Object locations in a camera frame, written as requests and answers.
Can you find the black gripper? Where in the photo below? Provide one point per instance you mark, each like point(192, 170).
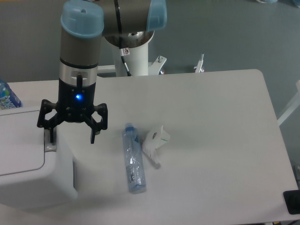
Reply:
point(76, 103)

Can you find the white trash can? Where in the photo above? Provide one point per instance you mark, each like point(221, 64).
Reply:
point(34, 172)

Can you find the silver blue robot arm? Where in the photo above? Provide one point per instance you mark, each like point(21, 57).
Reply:
point(83, 24)

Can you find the blue labelled water bottle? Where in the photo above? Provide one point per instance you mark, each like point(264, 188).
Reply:
point(8, 99)

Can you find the empty clear plastic bottle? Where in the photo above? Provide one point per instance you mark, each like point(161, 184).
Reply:
point(133, 159)

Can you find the crumpled white paper cup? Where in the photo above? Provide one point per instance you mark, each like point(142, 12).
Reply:
point(155, 139)

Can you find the black device at table edge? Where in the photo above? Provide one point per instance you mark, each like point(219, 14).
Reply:
point(292, 201)

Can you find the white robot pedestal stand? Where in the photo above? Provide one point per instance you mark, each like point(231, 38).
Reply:
point(130, 54)

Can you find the white frame at right edge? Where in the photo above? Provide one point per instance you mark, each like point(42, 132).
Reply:
point(290, 107)

